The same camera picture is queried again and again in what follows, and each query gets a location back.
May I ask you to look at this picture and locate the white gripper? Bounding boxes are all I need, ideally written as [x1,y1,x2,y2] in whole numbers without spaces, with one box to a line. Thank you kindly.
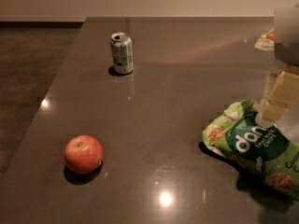
[260,7,299,121]

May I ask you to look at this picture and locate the green rice chip bag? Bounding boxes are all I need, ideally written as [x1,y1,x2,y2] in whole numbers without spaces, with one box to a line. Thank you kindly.
[201,100,299,201]

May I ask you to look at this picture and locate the orange white snack bag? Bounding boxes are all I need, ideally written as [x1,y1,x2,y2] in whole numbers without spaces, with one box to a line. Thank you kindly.
[254,29,275,51]

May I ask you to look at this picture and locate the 7up soda can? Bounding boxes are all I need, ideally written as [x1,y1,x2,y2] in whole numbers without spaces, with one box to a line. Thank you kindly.
[110,32,134,75]

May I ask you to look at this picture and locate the red apple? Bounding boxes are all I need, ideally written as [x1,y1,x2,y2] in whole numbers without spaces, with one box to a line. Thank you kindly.
[64,135,104,175]

